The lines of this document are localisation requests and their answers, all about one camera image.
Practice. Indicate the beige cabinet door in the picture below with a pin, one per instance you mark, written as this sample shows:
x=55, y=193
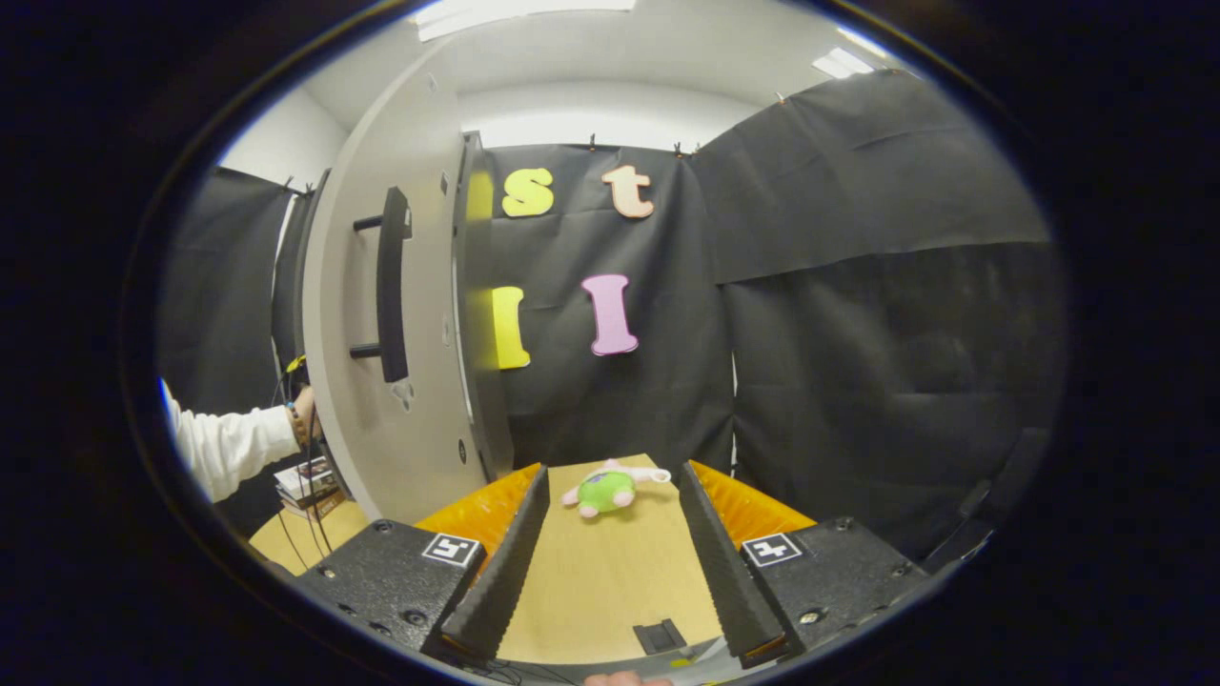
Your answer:
x=419, y=448

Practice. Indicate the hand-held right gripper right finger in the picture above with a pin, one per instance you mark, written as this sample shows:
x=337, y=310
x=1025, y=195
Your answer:
x=724, y=572

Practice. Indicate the black backdrop cloth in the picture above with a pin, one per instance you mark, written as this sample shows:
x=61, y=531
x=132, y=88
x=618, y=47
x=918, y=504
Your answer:
x=858, y=333

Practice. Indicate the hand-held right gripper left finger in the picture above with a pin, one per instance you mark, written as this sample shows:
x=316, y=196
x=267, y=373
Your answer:
x=510, y=572

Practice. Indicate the dark cover book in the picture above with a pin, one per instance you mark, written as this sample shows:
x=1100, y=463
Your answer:
x=313, y=499

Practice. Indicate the white cover book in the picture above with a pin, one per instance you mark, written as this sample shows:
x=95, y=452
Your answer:
x=303, y=471

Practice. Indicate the small ceiling light panel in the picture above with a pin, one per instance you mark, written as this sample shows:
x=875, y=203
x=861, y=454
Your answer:
x=841, y=63

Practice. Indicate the green and pink plush toy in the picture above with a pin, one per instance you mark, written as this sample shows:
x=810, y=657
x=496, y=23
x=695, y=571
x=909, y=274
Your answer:
x=605, y=491

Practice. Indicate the large ceiling light panel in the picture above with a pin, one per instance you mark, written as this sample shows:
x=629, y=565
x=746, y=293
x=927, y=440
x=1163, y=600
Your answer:
x=524, y=14

